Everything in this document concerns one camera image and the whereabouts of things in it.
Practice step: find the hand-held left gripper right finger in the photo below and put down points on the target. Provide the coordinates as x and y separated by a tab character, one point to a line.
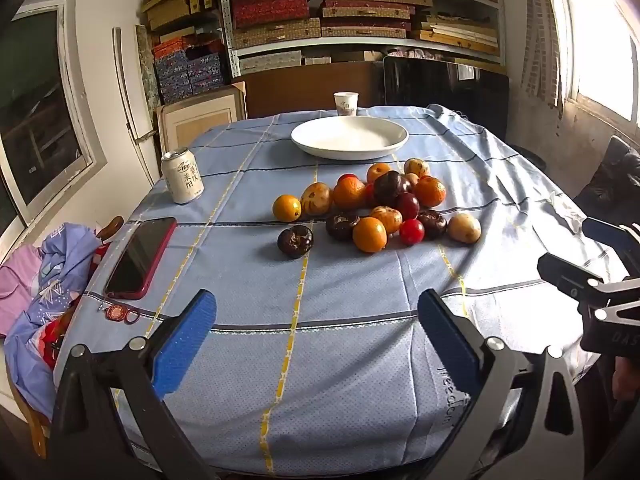
450	340

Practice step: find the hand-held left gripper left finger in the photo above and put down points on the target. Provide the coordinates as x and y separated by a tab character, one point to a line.
185	345

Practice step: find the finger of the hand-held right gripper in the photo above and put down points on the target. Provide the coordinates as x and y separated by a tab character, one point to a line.
565	272
602	234

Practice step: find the pale tan round fruit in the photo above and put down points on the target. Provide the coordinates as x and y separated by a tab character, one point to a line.
464	228

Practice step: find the dark brown water chestnut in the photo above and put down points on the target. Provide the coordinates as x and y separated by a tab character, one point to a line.
433	225
295	241
342	226

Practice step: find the small smooth orange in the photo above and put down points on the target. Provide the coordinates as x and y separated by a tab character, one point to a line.
286	207
377	171
370	235

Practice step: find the orange persimmon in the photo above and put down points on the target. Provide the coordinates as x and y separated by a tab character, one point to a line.
387	217

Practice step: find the dark red plum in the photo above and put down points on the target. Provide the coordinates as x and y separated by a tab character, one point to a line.
408	206

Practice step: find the mandarin orange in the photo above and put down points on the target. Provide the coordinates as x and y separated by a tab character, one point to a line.
349	194
431	192

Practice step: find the dark purple plum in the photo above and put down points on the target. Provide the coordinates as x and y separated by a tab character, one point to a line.
390	187

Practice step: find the small brown round fruit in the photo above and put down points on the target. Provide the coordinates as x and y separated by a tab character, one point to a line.
412	179

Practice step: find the yellowish tan round fruit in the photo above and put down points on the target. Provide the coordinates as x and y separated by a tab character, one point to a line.
417	166

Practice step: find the large yellow potato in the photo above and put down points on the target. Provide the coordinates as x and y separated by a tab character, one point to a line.
316	198

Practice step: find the white oval plate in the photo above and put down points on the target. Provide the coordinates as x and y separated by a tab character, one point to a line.
350	137

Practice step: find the crumpled white tissue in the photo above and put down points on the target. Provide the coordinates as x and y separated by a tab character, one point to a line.
567	212

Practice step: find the smartphone in red case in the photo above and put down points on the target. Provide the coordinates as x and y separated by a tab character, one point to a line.
140	257

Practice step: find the blue checked tablecloth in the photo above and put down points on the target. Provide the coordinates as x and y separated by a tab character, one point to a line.
350	310

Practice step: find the purple printed cloth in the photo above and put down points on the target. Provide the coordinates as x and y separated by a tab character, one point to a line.
55	270

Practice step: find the white drink can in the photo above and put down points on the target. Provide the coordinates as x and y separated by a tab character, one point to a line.
182	177

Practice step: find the pink cloth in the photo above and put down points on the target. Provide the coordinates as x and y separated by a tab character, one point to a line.
17	285

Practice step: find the bright sunlit window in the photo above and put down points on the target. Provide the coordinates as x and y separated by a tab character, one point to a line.
600	35

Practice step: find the lace curtain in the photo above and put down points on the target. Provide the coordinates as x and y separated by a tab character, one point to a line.
537	35

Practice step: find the white paper cup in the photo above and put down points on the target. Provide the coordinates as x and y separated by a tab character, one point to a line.
346	104

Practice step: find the white leaning strip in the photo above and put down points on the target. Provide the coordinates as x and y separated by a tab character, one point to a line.
125	90

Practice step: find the pile of blue patterned boxes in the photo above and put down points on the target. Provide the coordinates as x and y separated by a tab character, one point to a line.
190	70

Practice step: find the brown wooden board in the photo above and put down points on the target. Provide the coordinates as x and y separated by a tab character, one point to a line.
290	90

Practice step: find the green marbled board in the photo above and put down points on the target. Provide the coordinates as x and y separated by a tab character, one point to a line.
147	70

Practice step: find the white framed window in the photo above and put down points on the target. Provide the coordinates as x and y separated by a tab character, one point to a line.
30	110

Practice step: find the white metal shelf rack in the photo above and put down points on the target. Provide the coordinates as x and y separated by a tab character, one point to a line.
227	20

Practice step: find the pile of yellow boxes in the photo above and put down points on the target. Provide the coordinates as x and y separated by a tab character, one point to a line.
170	0

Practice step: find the wooden picture frame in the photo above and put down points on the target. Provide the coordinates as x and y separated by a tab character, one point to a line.
200	115

